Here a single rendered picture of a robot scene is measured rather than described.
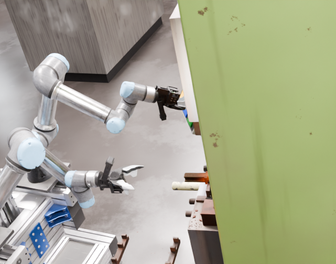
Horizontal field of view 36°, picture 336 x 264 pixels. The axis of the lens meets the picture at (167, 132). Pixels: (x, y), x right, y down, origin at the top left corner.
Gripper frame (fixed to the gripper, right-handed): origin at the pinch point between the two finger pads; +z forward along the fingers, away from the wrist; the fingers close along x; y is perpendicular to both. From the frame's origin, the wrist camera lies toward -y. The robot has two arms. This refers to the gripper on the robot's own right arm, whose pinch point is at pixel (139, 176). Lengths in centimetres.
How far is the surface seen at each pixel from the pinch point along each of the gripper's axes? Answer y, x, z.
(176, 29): -72, 12, 32
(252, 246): -13, 48, 55
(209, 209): 2.0, 17.1, 34.0
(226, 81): -73, 48, 54
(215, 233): 10.2, 22.0, 35.8
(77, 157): 100, -139, -116
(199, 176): -1.1, 0.8, 27.1
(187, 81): -53, 12, 33
